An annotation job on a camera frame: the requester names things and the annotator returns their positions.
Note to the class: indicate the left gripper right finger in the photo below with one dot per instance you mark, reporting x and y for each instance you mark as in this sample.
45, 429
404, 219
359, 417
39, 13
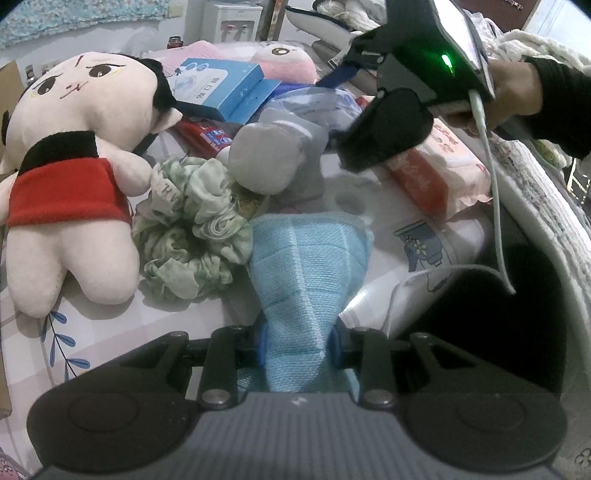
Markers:
368, 353

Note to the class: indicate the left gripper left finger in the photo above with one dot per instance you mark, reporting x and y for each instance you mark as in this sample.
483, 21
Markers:
229, 350

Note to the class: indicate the blue microfiber cloth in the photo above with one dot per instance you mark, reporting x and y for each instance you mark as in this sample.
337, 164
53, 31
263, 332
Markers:
305, 269

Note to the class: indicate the green fabric scrunchie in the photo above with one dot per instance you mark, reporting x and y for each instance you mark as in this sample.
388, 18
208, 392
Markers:
188, 231

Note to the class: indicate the pink round plush toy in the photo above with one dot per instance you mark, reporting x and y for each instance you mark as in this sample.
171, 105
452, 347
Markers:
286, 63

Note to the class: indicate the white yogurt cup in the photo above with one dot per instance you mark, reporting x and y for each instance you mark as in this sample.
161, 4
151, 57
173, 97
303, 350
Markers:
280, 158

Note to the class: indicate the blue mask box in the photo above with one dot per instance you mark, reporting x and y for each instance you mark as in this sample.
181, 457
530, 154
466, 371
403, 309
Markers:
221, 90

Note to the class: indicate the red toothpaste tube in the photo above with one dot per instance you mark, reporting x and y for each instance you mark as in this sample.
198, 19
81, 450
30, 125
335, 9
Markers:
204, 138

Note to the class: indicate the black-haired red-dress plush doll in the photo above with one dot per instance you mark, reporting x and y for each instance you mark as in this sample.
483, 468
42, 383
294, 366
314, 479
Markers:
71, 166

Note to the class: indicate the blue wet wipes pack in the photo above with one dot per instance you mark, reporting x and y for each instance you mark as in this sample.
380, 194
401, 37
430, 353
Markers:
333, 109

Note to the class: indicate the pink knitted cloth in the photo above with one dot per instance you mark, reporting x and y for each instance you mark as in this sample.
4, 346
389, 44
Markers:
199, 49

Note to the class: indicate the black sleeved right forearm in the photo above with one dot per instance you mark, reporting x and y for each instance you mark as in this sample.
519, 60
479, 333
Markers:
564, 118

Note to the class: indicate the person's right hand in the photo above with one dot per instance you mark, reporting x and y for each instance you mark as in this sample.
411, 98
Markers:
518, 92

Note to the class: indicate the pink red tissue pack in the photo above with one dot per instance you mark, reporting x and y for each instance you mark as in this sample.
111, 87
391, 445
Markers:
442, 176

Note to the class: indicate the wooden framed picture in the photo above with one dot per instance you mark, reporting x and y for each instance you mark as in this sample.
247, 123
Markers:
271, 20

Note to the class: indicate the white water dispenser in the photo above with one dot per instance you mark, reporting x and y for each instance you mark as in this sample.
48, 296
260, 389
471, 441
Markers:
225, 22

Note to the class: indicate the brown cardboard box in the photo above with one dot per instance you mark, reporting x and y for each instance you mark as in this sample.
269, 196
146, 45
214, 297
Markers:
11, 88

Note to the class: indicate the teal patterned wall cloth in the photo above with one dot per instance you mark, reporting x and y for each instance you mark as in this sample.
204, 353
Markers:
31, 20

